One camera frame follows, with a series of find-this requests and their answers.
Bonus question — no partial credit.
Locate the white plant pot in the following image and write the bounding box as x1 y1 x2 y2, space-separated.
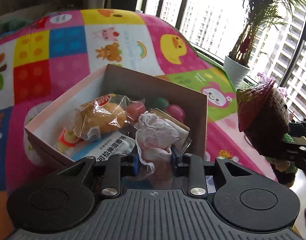
223 56 250 88

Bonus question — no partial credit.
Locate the pink plastic ball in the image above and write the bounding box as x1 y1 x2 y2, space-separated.
165 105 186 122

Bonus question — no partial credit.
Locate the packaged small bread bun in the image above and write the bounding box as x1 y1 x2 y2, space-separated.
73 94 133 142

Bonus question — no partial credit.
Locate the green knitted cloth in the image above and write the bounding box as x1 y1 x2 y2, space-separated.
0 18 32 34

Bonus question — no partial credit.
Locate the wet wipes packet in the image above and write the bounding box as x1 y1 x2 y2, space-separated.
57 129 136 161

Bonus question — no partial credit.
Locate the white lace cloth pouch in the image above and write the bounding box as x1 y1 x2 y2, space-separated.
135 112 189 176

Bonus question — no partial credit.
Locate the pink cardboard box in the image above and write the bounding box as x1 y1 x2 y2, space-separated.
25 64 207 170

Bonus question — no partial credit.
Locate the crochet doll green dress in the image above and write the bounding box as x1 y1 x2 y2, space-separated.
236 79 297 187

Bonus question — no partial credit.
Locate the potted palm plant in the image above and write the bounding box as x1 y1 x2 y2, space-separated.
228 0 306 68

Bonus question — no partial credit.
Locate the colourful cartoon play mat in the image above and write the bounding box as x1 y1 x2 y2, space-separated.
0 9 275 239

